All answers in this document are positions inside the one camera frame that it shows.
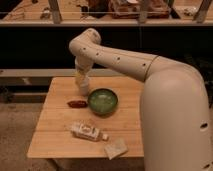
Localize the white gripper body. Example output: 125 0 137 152
75 61 89 96

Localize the red pepper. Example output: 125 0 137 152
67 100 88 108

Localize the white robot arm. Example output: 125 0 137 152
69 28 213 171

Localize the green bowl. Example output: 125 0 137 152
87 88 118 116

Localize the wooden table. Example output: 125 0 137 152
27 76 143 158

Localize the clear plastic bottle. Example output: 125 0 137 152
70 122 109 142

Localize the cluttered background shelf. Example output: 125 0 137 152
0 0 213 26

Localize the grey bench rail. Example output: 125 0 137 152
0 69 120 78

